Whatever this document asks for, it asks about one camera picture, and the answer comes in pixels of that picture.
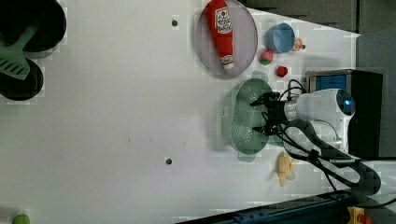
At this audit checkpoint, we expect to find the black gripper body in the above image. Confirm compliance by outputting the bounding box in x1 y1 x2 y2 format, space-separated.
262 92 288 135

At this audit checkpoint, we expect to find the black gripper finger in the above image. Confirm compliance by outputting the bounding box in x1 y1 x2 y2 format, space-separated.
252 126 266 134
250 95 267 106

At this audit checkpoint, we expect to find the green plastic strainer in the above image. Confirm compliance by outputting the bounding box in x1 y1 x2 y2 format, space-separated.
220 76 272 162

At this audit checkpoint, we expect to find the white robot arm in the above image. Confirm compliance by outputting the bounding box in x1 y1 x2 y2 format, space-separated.
251 89 381 195

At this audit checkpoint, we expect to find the red strawberry toy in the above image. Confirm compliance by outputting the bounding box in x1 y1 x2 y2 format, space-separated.
276 66 289 77

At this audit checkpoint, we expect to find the yellow banana toy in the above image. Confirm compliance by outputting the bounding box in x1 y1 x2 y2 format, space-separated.
276 152 295 187

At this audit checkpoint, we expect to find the pink strawberry toy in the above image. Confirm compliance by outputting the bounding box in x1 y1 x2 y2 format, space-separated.
259 49 274 65

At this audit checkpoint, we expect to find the blue bowl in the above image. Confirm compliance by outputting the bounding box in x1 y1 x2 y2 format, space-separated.
264 23 295 53

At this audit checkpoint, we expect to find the orange slice toy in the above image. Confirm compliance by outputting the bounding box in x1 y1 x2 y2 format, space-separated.
292 38 305 51

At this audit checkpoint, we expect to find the grey oval plate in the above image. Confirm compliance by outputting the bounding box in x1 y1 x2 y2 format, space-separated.
194 0 258 79

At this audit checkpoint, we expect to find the black toaster oven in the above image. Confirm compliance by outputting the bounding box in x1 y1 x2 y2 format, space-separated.
305 69 383 159

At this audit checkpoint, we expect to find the red ketchup bottle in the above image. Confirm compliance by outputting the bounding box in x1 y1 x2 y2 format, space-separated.
205 0 234 70

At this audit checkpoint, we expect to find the yellow emergency button box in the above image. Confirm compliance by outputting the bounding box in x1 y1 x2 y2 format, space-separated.
347 206 373 224

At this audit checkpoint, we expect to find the small black pan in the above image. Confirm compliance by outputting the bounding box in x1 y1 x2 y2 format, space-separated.
0 60 44 101

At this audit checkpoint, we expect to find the green spatula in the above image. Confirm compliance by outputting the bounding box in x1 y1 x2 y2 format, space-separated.
0 25 37 80

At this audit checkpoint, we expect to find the green ball toy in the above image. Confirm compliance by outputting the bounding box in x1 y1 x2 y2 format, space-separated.
12 214 31 224

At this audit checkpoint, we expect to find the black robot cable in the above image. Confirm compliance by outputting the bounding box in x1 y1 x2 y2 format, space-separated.
274 78 396 210

